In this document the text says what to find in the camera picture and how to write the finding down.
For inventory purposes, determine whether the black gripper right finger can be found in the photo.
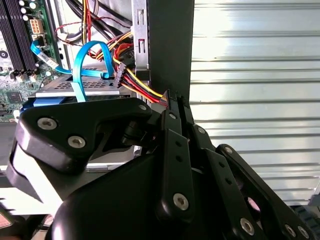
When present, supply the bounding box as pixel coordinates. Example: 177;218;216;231
177;94;315;240

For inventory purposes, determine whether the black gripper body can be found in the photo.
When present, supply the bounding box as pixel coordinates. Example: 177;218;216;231
47;152;235;240

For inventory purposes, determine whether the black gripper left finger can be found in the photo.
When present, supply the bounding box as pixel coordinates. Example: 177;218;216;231
6;88;196;224

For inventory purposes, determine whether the blue SATA wire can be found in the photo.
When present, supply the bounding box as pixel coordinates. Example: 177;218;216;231
29;41;118;103

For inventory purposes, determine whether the red yellow black power wire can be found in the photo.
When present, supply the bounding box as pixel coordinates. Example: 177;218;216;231
107;31;173;108

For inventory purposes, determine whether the hard disk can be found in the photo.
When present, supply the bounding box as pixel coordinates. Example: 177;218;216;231
21;67;133;113

